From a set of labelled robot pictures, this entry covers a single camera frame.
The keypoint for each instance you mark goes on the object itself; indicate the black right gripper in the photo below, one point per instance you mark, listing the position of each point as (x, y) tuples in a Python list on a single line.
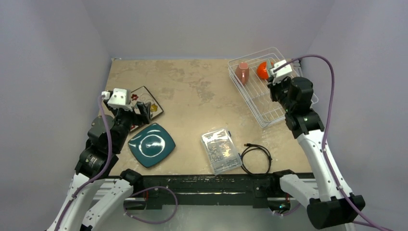
[(275, 86)]

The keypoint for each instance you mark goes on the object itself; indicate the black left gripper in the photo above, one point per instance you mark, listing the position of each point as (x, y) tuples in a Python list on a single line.
[(139, 119)]

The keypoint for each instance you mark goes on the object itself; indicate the square white floral plate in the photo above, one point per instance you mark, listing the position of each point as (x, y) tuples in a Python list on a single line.
[(142, 94)]

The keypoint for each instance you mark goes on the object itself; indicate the orange cup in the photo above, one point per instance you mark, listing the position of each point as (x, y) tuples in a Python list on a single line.
[(262, 71)]

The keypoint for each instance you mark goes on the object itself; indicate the teal square plate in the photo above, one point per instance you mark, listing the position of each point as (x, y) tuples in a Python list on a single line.
[(151, 145)]

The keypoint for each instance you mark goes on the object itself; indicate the pink floral mug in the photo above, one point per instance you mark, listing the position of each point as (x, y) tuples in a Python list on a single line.
[(242, 72)]

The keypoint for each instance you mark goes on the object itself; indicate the light blue flower plate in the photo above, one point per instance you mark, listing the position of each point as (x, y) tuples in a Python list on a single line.
[(269, 67)]

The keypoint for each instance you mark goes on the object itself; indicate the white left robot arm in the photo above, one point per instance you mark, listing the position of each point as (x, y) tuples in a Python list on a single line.
[(106, 138)]

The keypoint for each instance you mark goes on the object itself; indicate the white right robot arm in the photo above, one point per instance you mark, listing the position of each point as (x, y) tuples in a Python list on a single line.
[(333, 202)]

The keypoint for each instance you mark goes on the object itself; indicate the clear plastic screw box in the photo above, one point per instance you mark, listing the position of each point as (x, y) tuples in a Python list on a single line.
[(222, 153)]

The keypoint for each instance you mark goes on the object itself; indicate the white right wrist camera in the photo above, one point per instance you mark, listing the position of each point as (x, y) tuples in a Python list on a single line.
[(279, 71)]

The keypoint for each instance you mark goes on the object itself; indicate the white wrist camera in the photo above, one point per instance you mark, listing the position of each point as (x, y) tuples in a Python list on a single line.
[(117, 99), (279, 71)]

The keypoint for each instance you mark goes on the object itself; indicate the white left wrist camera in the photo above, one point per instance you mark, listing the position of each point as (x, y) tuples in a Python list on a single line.
[(117, 99)]

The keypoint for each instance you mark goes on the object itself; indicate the white wire dish rack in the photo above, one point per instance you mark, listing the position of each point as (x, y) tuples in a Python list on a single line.
[(264, 92)]

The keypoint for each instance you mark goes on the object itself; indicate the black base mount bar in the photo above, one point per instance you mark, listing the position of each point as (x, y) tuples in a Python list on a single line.
[(230, 189)]

